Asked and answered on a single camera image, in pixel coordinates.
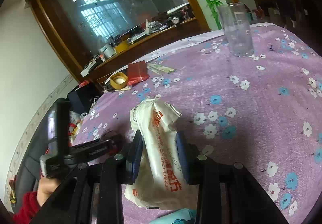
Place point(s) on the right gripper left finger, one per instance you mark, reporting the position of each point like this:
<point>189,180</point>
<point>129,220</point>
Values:
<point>124,160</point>

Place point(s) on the dark blue bag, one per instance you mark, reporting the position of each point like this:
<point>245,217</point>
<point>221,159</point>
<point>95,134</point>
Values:
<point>81,98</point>

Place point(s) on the clear plastic bag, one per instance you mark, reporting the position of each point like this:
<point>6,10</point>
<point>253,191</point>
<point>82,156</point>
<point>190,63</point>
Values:
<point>74,119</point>

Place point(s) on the yellow tape roll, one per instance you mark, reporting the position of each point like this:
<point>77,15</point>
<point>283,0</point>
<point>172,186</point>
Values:
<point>118,81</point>

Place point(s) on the black leather sofa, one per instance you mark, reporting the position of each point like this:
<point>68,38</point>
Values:
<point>29,171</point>

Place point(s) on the red packet on table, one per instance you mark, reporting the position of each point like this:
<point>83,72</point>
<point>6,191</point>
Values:
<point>137,72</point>

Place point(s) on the purple floral tablecloth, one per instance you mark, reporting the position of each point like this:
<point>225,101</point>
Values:
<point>263,110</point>

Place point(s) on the wooden counter ledge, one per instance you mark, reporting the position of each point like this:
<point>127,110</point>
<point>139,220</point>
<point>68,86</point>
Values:
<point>147,45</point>

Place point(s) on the white container on counter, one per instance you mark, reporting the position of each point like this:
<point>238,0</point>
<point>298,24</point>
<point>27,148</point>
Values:
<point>108,51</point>

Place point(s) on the teal tissue pack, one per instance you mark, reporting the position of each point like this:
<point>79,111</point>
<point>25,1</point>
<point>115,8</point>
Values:
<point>182,216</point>

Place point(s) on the chopsticks in paper sleeve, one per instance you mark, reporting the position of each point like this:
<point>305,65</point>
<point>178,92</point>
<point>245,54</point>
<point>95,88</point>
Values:
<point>159,69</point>

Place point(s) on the clear drinking glass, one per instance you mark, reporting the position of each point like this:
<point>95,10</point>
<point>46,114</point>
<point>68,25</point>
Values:
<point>235,23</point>

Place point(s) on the left hand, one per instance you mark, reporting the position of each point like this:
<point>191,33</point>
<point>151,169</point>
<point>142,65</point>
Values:
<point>46,187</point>

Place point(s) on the large wall mirror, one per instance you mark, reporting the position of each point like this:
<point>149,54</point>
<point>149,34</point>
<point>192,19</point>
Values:
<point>78,29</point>

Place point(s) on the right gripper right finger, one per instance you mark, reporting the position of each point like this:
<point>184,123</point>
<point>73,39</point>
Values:
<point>196,167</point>

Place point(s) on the white printed plastic bag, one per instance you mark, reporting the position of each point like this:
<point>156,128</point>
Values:
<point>160,182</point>

